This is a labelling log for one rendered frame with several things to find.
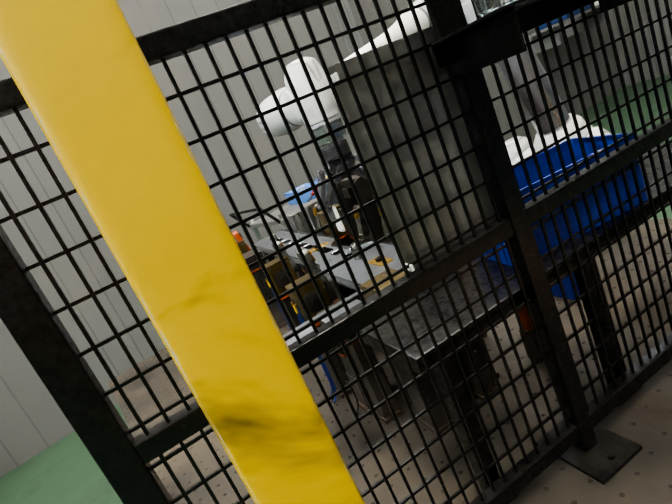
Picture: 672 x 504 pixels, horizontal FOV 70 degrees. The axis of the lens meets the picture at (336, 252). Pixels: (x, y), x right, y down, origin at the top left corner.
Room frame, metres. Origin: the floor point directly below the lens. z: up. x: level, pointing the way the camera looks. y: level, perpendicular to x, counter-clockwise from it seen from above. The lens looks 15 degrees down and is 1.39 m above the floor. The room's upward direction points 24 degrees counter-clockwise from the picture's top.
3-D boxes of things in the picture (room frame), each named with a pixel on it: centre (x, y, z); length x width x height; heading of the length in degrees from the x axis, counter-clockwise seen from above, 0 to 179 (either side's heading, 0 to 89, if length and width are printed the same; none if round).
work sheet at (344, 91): (0.67, -0.19, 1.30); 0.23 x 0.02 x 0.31; 109
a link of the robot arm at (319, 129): (1.23, -0.10, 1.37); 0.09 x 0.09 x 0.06
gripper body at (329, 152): (1.23, -0.10, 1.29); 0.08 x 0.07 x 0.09; 109
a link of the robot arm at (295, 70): (1.24, -0.09, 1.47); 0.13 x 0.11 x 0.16; 34
